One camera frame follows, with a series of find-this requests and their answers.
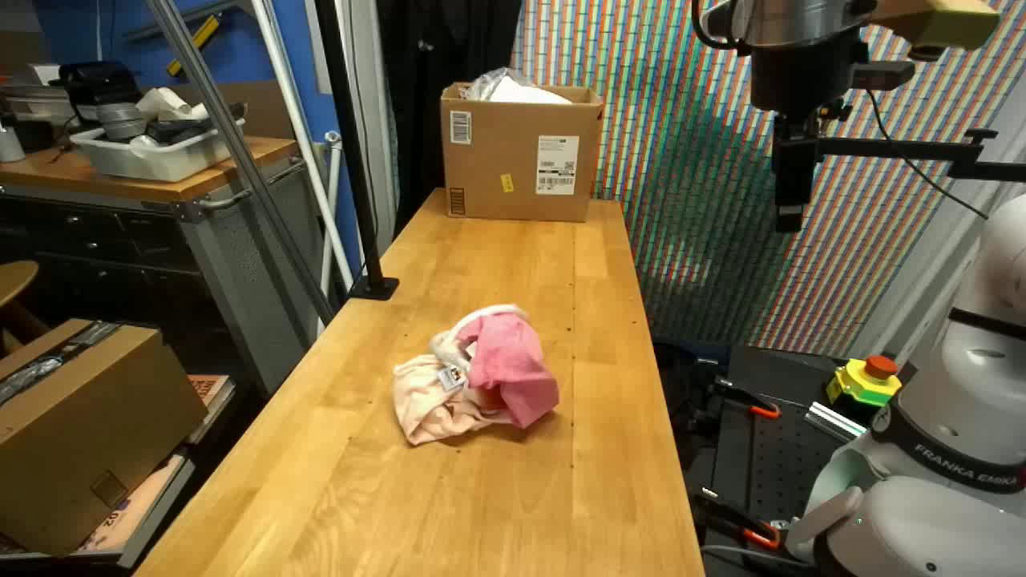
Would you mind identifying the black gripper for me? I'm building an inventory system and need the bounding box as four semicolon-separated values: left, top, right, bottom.
748;30;871;233

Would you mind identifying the pink cloth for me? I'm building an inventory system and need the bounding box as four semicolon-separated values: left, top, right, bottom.
456;310;561;433

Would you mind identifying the yellow red emergency stop button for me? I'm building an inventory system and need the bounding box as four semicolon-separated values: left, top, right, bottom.
829;349;907;412

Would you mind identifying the orange black clamp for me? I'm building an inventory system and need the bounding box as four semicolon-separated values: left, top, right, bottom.
711;379;786;424
700;499;786;556

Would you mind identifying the clear plastic bag in box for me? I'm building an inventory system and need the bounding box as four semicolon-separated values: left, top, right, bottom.
464;66;577;108

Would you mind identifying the cardboard box with shipping label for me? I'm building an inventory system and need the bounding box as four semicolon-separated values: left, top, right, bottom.
441;80;606;224

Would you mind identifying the black curtain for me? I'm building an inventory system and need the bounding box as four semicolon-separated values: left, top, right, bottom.
374;0;527;233

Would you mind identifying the pale peach cloth with label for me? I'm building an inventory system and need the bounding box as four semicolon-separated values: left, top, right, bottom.
389;303;540;448

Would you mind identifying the white metal pole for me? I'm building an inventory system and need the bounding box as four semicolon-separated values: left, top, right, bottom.
248;0;359;298

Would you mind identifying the silver metal pole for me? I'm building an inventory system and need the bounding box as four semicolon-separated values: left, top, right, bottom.
141;0;340;324

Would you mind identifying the white crumpled object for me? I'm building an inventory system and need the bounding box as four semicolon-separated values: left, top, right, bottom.
134;85;214;127

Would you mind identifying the white plastic bin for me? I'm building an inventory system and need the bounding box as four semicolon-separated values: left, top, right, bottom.
69;112;248;187

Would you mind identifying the workbench with wooden top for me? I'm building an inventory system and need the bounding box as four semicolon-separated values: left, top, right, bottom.
0;132;325;396

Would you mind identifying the grey metal bowl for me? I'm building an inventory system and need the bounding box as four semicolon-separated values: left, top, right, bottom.
95;104;155;145

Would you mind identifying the blue board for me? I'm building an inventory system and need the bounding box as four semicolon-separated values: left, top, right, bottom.
28;0;365;284

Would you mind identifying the black device on bin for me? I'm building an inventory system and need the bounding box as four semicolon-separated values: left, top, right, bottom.
58;60;141;112

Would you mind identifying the large plain cardboard box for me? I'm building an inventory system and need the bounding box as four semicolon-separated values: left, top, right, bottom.
0;318;210;558

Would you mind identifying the round wooden stool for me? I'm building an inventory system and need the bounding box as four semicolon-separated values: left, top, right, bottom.
0;256;42;314

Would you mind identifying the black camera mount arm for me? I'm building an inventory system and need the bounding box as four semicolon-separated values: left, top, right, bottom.
800;127;1026;187

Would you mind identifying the black camera cable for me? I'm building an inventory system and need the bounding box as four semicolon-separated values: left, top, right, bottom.
863;90;991;221

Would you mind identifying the black stereo camera bar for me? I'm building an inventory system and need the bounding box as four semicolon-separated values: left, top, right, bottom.
849;58;918;93

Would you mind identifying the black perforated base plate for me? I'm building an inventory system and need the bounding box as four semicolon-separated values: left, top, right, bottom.
688;342;902;577

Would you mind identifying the black post with base plate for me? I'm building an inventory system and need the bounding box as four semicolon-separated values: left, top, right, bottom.
315;0;401;303

